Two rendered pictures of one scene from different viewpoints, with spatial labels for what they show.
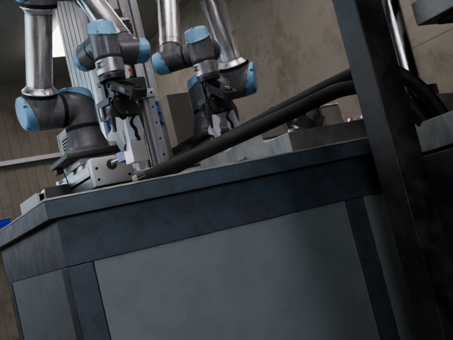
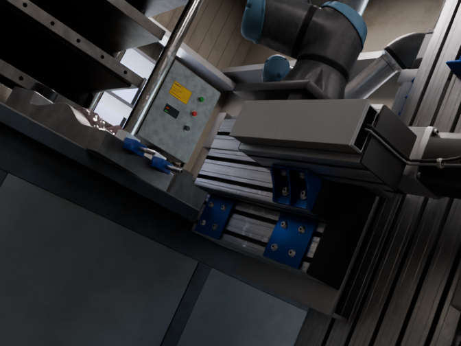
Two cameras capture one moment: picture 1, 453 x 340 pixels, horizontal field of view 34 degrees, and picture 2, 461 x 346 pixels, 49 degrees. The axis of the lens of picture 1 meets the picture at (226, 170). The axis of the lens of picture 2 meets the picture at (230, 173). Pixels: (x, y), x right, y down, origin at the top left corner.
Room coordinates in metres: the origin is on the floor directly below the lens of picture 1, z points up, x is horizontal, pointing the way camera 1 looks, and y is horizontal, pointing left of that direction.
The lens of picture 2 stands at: (3.70, -0.18, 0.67)
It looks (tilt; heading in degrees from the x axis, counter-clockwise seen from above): 11 degrees up; 174
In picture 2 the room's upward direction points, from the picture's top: 25 degrees clockwise
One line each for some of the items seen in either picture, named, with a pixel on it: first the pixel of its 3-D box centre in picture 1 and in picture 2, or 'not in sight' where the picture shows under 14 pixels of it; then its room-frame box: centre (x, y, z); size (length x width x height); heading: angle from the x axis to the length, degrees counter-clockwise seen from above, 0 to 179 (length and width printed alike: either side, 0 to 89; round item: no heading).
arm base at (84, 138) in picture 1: (85, 140); not in sight; (2.48, 0.44, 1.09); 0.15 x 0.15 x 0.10
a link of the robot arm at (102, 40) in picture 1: (103, 41); not in sight; (1.95, 0.24, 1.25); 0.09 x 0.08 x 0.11; 35
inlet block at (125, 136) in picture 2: not in sight; (136, 147); (2.46, -0.28, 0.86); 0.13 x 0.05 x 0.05; 45
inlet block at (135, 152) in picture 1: (125, 156); not in sight; (1.96, 0.26, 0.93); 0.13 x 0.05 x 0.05; 44
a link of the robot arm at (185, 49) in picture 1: (202, 51); (280, 75); (2.32, -0.02, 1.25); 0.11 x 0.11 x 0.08; 77
